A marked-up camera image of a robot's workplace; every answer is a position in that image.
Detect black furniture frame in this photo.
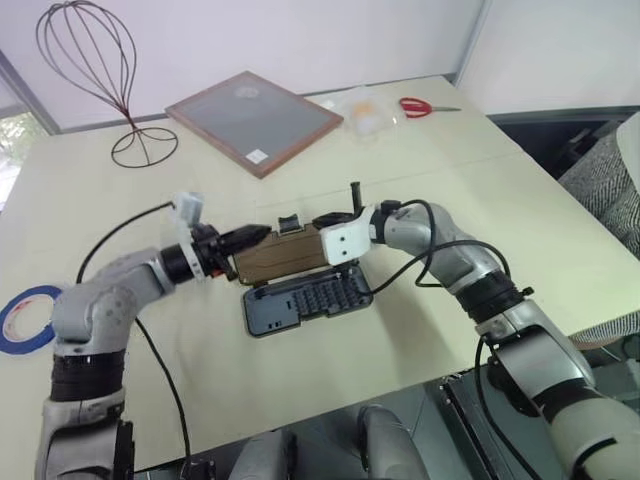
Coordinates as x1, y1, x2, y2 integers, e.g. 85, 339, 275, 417
487, 104, 626, 179

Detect black metal base plate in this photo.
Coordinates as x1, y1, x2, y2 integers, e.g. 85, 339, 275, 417
439, 372, 571, 480

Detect wooden picture frame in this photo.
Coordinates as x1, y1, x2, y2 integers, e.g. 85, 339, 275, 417
164, 70, 345, 180

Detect small black block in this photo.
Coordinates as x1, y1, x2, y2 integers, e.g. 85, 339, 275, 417
180, 458, 217, 480

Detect red-handled scissors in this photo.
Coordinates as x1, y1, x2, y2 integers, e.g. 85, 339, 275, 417
398, 96, 463, 120

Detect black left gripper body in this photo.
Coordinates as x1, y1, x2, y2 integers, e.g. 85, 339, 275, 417
192, 224, 239, 284

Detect wire balloon-shaped hat stand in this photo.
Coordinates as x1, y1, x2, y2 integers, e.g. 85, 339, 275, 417
34, 0, 180, 169

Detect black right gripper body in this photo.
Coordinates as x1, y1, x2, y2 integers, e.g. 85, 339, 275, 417
348, 181, 369, 229

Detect screwdriver bit case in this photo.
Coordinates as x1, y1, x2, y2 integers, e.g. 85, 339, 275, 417
230, 212, 376, 340

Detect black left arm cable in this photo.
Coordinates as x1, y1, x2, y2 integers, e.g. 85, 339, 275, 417
75, 201, 194, 466

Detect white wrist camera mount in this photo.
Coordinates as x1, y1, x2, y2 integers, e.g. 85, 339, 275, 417
172, 190, 207, 281
319, 203, 376, 265

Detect grey tweed fabric cushion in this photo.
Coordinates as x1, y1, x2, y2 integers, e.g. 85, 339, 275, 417
557, 130, 640, 261

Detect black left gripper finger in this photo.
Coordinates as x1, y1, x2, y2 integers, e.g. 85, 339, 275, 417
224, 230, 274, 252
222, 224, 274, 240

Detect grey rounded shape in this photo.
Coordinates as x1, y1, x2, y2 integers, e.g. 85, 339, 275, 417
358, 403, 431, 480
237, 428, 299, 480

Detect blue tape roll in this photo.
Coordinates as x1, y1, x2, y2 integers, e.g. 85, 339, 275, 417
0, 284, 64, 356

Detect clear plastic bag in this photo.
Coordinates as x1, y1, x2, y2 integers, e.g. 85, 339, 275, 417
342, 85, 401, 144

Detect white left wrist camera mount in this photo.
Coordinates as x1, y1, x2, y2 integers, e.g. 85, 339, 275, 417
172, 190, 207, 281

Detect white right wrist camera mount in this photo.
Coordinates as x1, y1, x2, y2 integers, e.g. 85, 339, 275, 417
319, 203, 376, 265

